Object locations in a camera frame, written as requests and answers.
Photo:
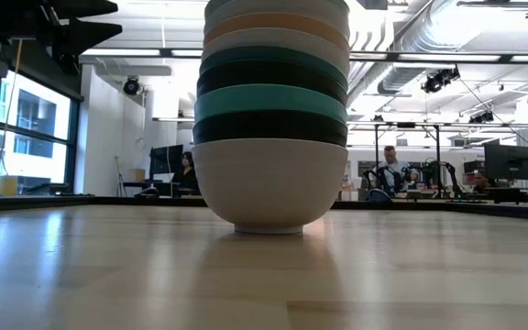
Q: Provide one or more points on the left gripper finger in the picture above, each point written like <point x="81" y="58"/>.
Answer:
<point x="85" y="39"/>
<point x="85" y="7"/>

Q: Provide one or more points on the white bowl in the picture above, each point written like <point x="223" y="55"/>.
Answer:
<point x="268" y="37"/>
<point x="268" y="183"/>
<point x="268" y="5"/>

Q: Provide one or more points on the dark green bowl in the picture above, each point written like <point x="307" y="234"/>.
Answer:
<point x="268" y="54"/>

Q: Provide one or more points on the small black bowl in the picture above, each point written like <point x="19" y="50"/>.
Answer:
<point x="268" y="73"/>

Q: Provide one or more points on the teal bowl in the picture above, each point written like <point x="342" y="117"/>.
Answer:
<point x="268" y="98"/>

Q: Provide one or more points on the large black bowl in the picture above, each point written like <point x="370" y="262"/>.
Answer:
<point x="268" y="126"/>

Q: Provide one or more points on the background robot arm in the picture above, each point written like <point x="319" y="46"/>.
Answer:
<point x="449" y="172"/>

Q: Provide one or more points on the black round ceiling fixture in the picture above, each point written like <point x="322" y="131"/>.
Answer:
<point x="131" y="86"/>

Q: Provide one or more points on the large window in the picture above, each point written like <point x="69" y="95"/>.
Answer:
<point x="39" y="119"/>

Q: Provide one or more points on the cardboard box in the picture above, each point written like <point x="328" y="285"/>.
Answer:
<point x="138" y="175"/>

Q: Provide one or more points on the computer monitor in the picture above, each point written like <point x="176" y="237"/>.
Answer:
<point x="510" y="162"/>
<point x="166" y="161"/>

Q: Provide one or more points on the yellow bin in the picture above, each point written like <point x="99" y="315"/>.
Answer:
<point x="8" y="187"/>

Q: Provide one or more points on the person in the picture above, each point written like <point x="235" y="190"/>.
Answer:
<point x="392" y="172"/>
<point x="480" y="182"/>
<point x="189" y="176"/>

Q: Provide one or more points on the overhead light bar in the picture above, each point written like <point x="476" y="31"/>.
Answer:
<point x="429" y="58"/>

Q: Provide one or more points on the black ceiling spotlights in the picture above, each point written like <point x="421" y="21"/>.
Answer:
<point x="438" y="81"/>

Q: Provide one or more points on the black background frame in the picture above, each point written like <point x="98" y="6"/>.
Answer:
<point x="406" y="124"/>

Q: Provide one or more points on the silver ceiling duct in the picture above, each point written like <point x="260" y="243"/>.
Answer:
<point x="429" y="27"/>

